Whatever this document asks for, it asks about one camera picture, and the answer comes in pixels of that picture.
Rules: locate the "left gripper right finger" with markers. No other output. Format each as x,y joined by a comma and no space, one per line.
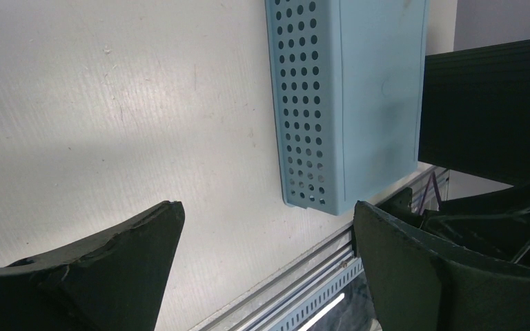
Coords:
421,282

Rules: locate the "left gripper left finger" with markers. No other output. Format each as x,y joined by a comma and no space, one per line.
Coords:
111,280

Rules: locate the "large black plastic bucket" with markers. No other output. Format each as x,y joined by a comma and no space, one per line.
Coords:
476,112

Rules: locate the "light blue perforated basket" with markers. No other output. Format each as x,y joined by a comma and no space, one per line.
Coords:
347,82

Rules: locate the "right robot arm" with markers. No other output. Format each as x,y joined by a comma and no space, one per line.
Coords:
496,224

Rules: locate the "slotted grey cable duct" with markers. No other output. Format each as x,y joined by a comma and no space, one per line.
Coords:
316,298

